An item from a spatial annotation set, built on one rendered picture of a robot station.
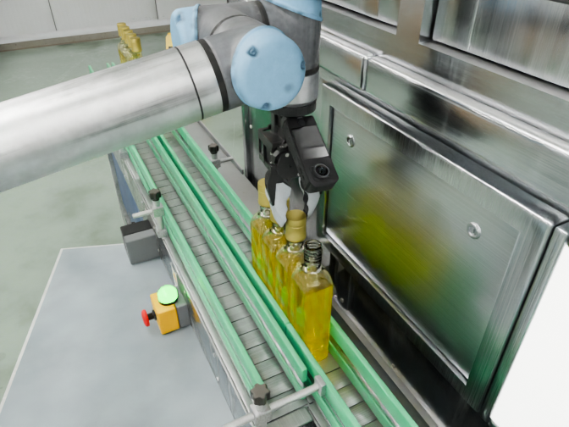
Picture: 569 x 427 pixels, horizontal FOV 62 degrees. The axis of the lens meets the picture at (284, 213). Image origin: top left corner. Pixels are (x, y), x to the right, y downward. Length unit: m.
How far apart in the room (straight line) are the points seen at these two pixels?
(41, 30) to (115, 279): 5.36
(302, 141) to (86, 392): 0.71
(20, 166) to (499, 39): 0.52
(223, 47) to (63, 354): 0.88
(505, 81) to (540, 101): 0.05
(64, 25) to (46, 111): 6.06
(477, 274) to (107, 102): 0.49
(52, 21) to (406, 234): 6.00
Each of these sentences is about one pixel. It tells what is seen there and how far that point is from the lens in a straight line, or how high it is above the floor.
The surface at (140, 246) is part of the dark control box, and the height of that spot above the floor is 0.81.
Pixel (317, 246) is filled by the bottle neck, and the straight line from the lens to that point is 0.76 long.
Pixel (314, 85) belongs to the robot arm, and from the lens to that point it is 0.68.
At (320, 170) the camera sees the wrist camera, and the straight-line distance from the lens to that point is 0.65.
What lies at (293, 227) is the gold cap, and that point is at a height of 1.15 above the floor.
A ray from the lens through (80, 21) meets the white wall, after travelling 6.53.
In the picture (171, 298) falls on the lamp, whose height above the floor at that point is 0.84.
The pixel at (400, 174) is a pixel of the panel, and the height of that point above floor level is 1.25.
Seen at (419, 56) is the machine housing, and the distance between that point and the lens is 0.70.
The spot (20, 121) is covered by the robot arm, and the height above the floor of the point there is 1.44.
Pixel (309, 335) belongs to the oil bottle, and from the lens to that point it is 0.85.
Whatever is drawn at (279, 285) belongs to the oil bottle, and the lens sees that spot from 0.87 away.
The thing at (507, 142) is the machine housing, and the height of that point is 1.37.
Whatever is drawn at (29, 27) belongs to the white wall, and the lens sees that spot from 6.51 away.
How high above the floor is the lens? 1.61
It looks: 35 degrees down
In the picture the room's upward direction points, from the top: straight up
